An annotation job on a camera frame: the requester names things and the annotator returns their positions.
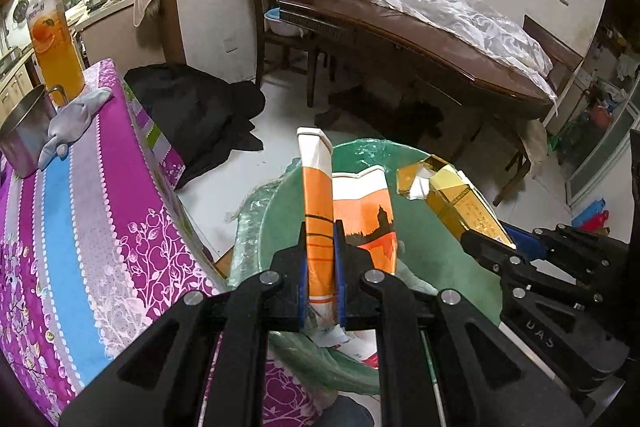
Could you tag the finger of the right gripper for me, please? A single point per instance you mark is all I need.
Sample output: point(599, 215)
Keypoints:
point(505, 261)
point(566, 245)

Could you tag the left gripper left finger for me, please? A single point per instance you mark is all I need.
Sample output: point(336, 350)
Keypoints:
point(203, 362)

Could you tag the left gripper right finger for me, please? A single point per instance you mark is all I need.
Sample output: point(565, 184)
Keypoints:
point(442, 362)

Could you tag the gold yellow box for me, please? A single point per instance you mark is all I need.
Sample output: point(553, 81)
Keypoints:
point(452, 196)

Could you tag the orange white carton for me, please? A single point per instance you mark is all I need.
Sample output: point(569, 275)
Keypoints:
point(360, 201)

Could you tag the green lined trash bucket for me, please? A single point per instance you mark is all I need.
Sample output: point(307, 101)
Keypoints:
point(404, 237)

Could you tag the floral purple tablecloth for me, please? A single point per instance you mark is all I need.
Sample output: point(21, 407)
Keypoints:
point(94, 249)

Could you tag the wooden chair far side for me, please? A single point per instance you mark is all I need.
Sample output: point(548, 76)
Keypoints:
point(526, 130)

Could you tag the dark wooden dining table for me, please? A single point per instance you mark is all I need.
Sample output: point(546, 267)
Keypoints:
point(412, 54)

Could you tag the black cloth on chair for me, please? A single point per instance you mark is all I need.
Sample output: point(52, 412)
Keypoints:
point(203, 117)

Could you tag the grey glove on table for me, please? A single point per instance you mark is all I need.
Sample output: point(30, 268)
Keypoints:
point(70, 124)

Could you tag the steel pot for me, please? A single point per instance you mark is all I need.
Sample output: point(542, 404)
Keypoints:
point(25, 130)

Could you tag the white crumpled sheet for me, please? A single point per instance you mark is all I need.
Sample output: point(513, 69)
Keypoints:
point(479, 25)

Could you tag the light blue basin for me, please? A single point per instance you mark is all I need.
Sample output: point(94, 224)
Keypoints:
point(280, 27)

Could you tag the orange juice bottle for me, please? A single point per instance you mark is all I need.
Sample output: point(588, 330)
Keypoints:
point(54, 49)

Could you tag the wooden chair by window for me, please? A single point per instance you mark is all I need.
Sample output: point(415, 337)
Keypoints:
point(275, 49)

